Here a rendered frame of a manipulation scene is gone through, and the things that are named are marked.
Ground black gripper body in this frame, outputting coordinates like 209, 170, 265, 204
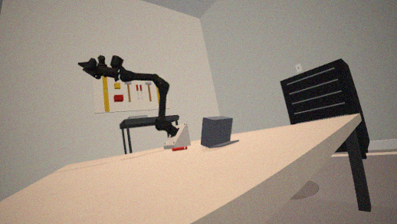
88, 58, 109, 80

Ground grey sloped panel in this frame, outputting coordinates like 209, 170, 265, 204
201, 116, 239, 149

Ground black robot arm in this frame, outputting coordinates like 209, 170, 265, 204
97, 55, 179, 137

